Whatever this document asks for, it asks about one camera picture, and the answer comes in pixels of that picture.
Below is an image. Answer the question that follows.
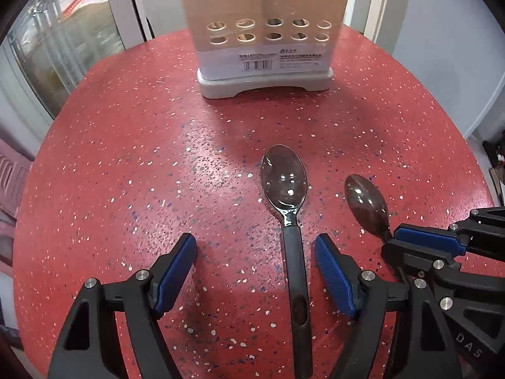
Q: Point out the white door frame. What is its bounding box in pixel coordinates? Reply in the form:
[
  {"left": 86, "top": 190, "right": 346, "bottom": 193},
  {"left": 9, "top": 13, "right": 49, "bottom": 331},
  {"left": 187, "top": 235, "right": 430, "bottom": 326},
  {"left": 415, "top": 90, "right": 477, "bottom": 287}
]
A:
[{"left": 100, "top": 0, "right": 153, "bottom": 47}]

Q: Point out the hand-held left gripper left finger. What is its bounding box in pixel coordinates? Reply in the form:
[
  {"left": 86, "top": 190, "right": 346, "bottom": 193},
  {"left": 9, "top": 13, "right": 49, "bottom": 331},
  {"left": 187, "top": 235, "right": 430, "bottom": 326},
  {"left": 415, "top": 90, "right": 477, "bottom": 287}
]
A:
[{"left": 47, "top": 234, "right": 198, "bottom": 379}]

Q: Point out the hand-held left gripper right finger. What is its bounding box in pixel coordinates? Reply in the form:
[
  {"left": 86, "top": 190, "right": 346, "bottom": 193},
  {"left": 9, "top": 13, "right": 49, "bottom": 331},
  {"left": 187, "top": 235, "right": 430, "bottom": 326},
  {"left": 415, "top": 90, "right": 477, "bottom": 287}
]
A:
[{"left": 314, "top": 234, "right": 463, "bottom": 379}]

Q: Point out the glass door cabinet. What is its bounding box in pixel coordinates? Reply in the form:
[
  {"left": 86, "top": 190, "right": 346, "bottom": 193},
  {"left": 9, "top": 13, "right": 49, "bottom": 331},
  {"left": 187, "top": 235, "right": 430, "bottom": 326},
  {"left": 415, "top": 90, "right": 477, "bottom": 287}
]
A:
[{"left": 0, "top": 0, "right": 127, "bottom": 120}]

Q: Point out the black handled steel spoon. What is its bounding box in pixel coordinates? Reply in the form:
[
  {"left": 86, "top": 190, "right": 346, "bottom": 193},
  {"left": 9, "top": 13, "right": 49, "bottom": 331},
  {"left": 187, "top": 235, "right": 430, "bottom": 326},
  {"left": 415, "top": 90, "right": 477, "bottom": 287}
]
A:
[
  {"left": 344, "top": 174, "right": 390, "bottom": 243},
  {"left": 260, "top": 144, "right": 312, "bottom": 379}
]

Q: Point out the pink slatted plastic stool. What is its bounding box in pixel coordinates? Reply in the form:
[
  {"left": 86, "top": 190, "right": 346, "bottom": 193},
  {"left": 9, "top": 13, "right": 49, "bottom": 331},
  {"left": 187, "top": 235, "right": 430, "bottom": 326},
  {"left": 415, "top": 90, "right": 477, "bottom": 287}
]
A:
[{"left": 0, "top": 138, "right": 31, "bottom": 245}]

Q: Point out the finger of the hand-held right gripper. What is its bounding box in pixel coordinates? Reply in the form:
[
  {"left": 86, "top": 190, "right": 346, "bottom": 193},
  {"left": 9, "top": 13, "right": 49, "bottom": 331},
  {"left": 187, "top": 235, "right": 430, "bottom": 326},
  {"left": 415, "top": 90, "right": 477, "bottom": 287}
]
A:
[
  {"left": 395, "top": 207, "right": 505, "bottom": 257},
  {"left": 381, "top": 238, "right": 505, "bottom": 285}
]

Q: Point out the beige utensil holder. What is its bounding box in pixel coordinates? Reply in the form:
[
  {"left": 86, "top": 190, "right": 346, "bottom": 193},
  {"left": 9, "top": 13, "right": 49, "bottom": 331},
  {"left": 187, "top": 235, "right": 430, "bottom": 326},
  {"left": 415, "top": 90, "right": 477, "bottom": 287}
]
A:
[{"left": 179, "top": 0, "right": 351, "bottom": 100}]

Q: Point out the dark clutter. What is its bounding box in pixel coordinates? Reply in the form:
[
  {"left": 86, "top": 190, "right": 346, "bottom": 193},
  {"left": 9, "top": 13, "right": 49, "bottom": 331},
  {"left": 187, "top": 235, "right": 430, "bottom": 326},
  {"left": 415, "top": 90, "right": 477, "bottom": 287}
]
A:
[{"left": 482, "top": 138, "right": 505, "bottom": 207}]

